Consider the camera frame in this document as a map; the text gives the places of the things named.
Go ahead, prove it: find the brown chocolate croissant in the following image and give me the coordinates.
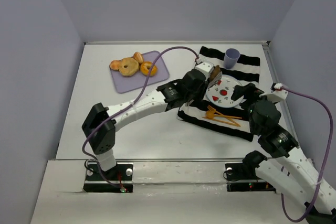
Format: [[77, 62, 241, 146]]
[[208, 65, 222, 82]]

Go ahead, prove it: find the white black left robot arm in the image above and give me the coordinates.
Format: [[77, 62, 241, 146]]
[[82, 67, 213, 172]]

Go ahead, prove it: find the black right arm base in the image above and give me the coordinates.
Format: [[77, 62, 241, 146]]
[[223, 151, 276, 192]]

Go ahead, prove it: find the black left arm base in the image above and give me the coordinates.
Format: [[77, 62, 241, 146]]
[[83, 159, 133, 193]]

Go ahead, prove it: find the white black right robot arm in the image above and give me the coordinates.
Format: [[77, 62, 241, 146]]
[[231, 83, 335, 223]]

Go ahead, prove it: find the small glazed bread roll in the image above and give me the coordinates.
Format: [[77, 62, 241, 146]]
[[133, 52, 144, 65]]

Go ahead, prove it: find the pale round bread bun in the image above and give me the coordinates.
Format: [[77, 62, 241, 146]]
[[110, 60, 122, 71]]

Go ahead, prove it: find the watermelon pattern plate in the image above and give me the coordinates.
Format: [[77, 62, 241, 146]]
[[205, 75, 243, 109]]

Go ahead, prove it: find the black white striped cloth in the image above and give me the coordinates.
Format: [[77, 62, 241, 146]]
[[177, 46, 260, 142]]

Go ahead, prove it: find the orange plastic fork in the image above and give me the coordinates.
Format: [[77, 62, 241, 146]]
[[207, 106, 222, 114]]

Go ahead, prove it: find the orange plastic spoon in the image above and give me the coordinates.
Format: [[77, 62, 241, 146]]
[[205, 110, 242, 120]]

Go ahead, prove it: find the lavender plastic cup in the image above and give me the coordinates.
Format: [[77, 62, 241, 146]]
[[223, 48, 240, 69]]

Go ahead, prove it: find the orange plastic knife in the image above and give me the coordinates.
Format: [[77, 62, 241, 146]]
[[202, 115, 241, 127]]

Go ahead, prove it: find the orange glazed donut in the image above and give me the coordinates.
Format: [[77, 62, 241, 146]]
[[140, 61, 158, 77]]

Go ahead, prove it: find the large beige bagel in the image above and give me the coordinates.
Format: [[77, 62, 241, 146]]
[[118, 58, 139, 77]]

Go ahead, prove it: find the lavender plastic tray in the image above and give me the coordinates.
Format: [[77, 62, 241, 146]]
[[110, 57, 170, 93]]

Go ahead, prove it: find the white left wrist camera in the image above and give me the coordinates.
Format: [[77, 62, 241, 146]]
[[195, 61, 214, 78]]

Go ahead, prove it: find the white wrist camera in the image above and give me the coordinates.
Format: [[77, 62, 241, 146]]
[[259, 83, 288, 104], [195, 61, 214, 78]]

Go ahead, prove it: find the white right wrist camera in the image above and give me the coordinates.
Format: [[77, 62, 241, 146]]
[[259, 83, 288, 104]]

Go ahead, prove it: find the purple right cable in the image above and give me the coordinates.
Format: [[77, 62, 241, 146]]
[[280, 86, 334, 222]]

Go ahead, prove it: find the purple cable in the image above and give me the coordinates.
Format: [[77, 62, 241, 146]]
[[81, 46, 200, 188], [280, 86, 334, 222]]

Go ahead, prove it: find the metal table edge rail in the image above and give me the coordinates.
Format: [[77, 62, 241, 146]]
[[84, 40, 269, 46]]

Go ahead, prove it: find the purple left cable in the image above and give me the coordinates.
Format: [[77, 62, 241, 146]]
[[81, 46, 200, 188]]

